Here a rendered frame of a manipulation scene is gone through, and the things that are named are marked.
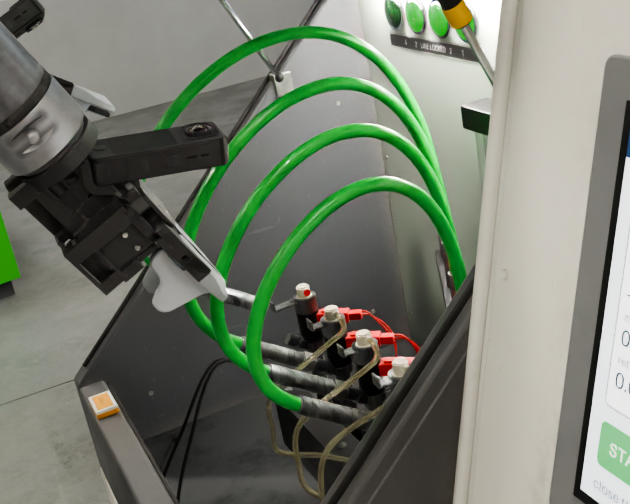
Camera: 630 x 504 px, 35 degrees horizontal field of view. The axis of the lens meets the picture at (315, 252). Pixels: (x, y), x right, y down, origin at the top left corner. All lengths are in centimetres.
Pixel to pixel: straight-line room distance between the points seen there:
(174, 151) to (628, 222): 36
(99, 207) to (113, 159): 4
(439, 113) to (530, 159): 59
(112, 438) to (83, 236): 56
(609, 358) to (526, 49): 24
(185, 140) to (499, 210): 26
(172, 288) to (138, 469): 43
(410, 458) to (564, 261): 25
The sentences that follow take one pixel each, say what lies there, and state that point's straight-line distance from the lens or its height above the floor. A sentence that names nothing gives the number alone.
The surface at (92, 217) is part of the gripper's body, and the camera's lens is 82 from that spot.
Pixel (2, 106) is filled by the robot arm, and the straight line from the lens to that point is 75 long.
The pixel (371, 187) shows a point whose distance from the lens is 90.
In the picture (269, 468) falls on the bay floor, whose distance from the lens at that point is 140.
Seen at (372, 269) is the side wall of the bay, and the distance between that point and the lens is 158.
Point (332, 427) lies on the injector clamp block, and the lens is 117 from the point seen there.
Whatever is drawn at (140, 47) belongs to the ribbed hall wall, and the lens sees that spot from 775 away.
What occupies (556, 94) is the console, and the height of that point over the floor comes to 141.
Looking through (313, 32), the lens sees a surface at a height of 142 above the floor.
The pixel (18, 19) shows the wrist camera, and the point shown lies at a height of 148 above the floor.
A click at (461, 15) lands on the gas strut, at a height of 146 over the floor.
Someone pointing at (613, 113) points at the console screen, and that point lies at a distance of 69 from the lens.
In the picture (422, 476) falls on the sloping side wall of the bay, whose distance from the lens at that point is 91.
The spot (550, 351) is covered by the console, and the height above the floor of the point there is 123.
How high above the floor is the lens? 160
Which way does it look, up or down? 22 degrees down
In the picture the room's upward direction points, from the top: 11 degrees counter-clockwise
